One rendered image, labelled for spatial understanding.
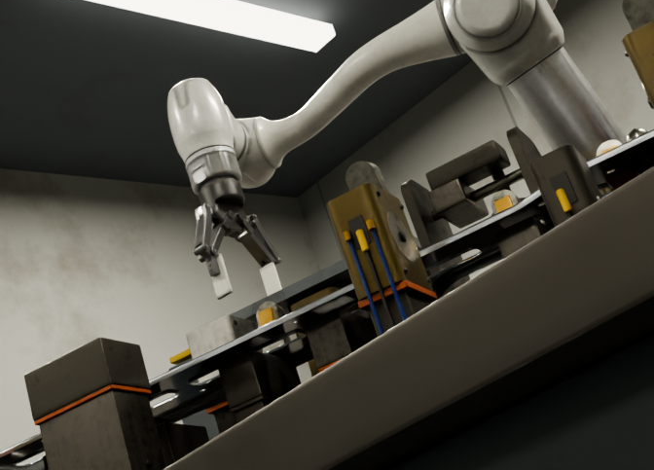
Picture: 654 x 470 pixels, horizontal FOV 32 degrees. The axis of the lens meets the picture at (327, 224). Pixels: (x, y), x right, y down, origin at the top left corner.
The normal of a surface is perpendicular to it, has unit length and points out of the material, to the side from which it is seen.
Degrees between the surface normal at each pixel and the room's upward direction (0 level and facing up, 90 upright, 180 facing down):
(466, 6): 112
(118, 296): 90
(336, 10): 180
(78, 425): 90
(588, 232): 90
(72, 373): 90
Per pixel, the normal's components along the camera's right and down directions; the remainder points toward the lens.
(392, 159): -0.71, -0.06
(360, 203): -0.45, -0.22
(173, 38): 0.29, 0.88
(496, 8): -0.29, 0.08
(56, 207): 0.64, -0.47
